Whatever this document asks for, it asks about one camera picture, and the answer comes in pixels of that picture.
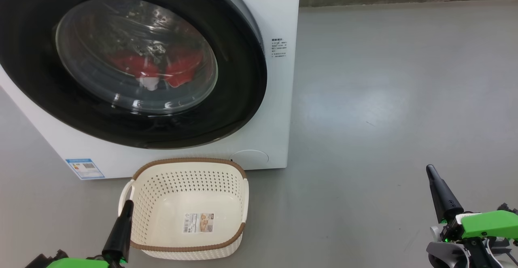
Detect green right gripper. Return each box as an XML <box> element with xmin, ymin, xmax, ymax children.
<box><xmin>426</xmin><ymin>164</ymin><xmax>518</xmax><ymax>244</ymax></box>

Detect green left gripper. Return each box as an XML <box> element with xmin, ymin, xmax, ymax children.
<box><xmin>45</xmin><ymin>200</ymin><xmax>134</xmax><ymax>268</ymax></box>

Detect red and white garment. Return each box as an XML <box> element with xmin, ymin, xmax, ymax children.
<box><xmin>108</xmin><ymin>47</ymin><xmax>205</xmax><ymax>91</ymax></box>

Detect washing machine door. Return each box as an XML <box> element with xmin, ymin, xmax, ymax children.
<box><xmin>0</xmin><ymin>0</ymin><xmax>267</xmax><ymax>150</ymax></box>

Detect cream basket with brown rim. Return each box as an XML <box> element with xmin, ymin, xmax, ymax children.
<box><xmin>118</xmin><ymin>157</ymin><xmax>249</xmax><ymax>260</ymax></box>

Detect product label sticker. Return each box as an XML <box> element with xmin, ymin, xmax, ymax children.
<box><xmin>183</xmin><ymin>213</ymin><xmax>214</xmax><ymax>233</ymax></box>

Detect white front-load washing machine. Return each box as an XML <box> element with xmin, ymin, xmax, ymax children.
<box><xmin>0</xmin><ymin>0</ymin><xmax>301</xmax><ymax>180</ymax></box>

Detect blue energy label sticker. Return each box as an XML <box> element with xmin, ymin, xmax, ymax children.
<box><xmin>66</xmin><ymin>158</ymin><xmax>105</xmax><ymax>180</ymax></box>

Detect round white filter cover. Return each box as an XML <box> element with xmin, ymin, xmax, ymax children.
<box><xmin>230</xmin><ymin>150</ymin><xmax>269</xmax><ymax>170</ymax></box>

